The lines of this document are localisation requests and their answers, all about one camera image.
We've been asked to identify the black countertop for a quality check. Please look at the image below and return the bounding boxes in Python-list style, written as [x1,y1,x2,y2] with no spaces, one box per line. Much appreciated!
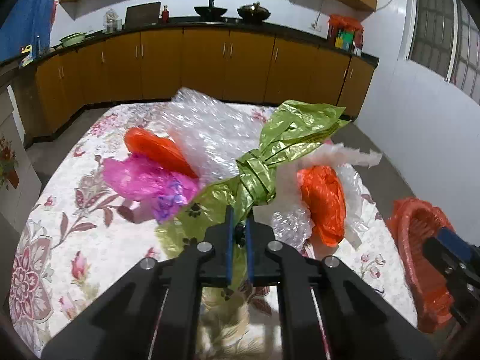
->
[0,15,381,80]

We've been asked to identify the orange plastic bag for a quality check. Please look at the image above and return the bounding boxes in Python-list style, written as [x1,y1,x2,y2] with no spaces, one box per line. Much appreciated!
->
[124,127,199,179]
[297,165,347,247]

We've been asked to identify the dark cutting board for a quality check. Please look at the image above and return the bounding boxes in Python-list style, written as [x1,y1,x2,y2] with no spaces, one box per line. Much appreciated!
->
[124,2,161,29]

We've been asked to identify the barred window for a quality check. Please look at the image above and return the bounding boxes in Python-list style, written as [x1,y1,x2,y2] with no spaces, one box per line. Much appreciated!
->
[408,0,479,102]

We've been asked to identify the blue hanging cloth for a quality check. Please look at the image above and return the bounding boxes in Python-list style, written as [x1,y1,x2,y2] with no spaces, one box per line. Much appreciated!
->
[1,0,55,61]

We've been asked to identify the red sauce bottle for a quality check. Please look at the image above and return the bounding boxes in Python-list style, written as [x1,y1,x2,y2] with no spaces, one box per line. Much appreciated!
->
[161,5,169,24]

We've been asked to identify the large clear bubble wrap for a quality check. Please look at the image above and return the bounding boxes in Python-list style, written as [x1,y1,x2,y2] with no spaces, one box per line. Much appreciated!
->
[152,88,275,187]

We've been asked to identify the light green plastic bag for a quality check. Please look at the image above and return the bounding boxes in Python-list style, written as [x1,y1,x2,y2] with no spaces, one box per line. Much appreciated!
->
[156,100,346,258]

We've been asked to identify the red bag with bottles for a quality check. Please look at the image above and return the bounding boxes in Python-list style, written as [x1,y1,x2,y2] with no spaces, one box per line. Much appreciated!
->
[327,15,364,53]

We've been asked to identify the brown lower kitchen cabinets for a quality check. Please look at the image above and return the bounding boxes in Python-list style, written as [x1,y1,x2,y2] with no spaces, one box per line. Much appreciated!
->
[13,26,378,138]

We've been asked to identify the black lidded wok right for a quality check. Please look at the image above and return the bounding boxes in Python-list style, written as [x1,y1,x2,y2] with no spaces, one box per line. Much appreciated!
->
[237,2,271,23]

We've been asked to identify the magenta plastic bag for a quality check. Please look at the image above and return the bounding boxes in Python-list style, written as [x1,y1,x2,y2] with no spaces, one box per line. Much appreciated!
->
[103,154,199,224]

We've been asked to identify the black wok left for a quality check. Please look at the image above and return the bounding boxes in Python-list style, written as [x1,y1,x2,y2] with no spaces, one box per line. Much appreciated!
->
[194,0,228,20]

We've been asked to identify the floral tablecloth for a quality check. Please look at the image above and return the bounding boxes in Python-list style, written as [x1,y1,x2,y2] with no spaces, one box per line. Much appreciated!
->
[9,102,417,354]

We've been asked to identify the green basin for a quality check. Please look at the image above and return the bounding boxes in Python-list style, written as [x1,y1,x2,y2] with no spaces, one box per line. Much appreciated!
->
[60,33,86,48]

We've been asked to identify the red lined trash basket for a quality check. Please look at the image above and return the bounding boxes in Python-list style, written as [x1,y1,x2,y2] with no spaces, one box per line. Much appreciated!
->
[386,197,453,333]

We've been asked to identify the yellow detergent bottle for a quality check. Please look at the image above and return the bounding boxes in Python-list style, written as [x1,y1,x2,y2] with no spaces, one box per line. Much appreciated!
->
[20,44,33,68]

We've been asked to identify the glass jar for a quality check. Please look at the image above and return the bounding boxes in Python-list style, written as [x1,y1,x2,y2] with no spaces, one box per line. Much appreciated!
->
[103,8,123,34]

